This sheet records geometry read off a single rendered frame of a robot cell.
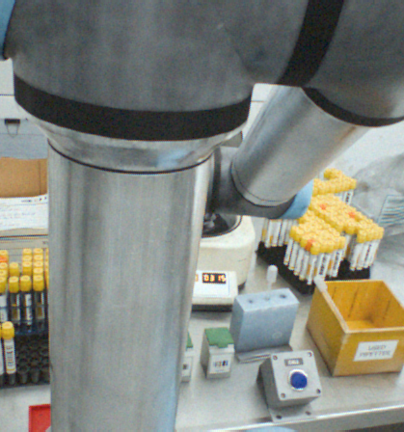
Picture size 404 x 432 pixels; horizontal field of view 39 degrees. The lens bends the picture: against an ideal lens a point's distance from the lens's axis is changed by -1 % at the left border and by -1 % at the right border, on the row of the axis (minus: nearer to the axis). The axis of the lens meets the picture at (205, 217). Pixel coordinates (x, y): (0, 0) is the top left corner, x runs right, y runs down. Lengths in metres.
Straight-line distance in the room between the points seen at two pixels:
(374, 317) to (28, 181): 0.75
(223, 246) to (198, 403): 0.30
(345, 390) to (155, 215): 0.75
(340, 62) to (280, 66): 0.03
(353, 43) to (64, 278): 0.18
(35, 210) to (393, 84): 1.02
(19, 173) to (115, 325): 0.98
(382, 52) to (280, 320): 0.76
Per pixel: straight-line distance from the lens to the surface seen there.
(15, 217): 1.21
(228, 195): 0.61
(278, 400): 0.89
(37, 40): 0.25
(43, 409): 0.90
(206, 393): 0.93
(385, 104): 0.32
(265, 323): 0.97
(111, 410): 0.36
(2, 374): 0.93
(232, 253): 1.07
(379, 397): 1.01
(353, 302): 1.10
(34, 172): 1.27
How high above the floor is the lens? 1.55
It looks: 30 degrees down
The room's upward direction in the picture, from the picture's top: 7 degrees clockwise
